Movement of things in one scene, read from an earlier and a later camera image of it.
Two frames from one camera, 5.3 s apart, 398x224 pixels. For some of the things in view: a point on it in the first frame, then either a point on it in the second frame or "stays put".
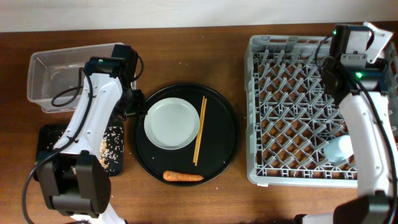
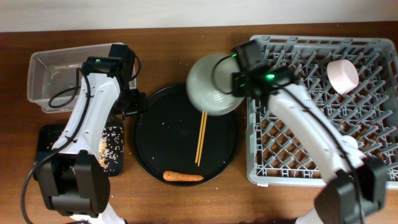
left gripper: [140, 108] stays put
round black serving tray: [221, 136] stays put
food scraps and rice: [111, 150] stays put
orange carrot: [171, 176] stays put
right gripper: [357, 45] → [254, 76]
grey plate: [171, 123] → [209, 86]
